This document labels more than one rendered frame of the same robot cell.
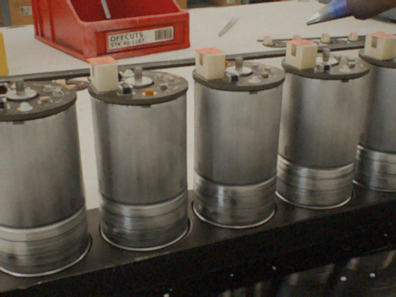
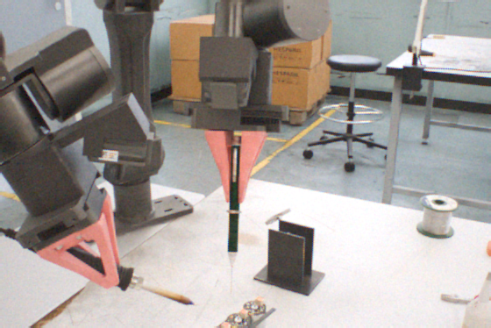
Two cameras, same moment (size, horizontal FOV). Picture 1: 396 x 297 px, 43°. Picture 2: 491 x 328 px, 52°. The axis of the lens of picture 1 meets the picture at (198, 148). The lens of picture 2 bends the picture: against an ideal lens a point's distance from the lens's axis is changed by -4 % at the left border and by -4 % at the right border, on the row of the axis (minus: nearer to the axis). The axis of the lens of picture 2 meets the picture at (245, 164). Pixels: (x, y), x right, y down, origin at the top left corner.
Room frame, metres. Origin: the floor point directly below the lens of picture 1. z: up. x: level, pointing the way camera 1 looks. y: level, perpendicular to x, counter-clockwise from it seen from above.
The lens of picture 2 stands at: (0.51, -0.19, 1.15)
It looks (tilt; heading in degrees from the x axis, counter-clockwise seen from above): 21 degrees down; 151
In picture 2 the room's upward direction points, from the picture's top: straight up
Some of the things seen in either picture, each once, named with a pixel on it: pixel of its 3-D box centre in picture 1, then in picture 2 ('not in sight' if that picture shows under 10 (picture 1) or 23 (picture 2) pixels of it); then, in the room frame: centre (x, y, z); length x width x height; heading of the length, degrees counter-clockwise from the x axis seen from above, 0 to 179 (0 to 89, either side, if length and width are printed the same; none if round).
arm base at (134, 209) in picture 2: not in sight; (132, 197); (-0.27, 0.03, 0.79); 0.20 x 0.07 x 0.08; 96
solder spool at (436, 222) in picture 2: not in sight; (437, 216); (0.01, 0.45, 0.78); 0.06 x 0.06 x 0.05
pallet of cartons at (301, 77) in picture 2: not in sight; (252, 64); (-3.28, 1.99, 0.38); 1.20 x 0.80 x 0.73; 40
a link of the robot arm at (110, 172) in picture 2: not in sight; (133, 162); (-0.26, 0.03, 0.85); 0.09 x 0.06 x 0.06; 98
